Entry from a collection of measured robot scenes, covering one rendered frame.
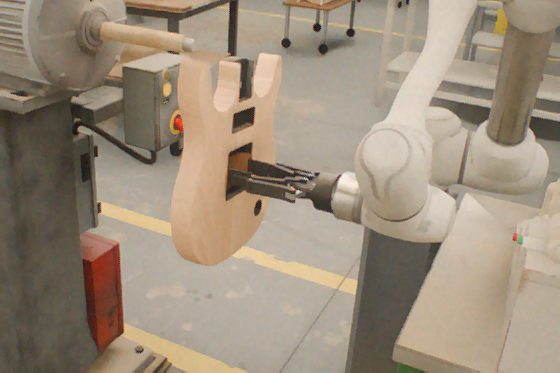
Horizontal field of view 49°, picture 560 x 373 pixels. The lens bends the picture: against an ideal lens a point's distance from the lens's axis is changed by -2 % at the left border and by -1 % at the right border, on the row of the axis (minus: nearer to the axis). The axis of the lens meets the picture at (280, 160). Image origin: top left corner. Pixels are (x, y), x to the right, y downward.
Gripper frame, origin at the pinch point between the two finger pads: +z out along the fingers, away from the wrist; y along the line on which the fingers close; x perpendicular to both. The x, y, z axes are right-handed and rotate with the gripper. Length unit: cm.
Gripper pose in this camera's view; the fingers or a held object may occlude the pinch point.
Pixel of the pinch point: (241, 171)
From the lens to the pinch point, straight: 123.8
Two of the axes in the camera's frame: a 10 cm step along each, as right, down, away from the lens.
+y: 4.2, -2.4, 8.8
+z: -9.0, -2.0, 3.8
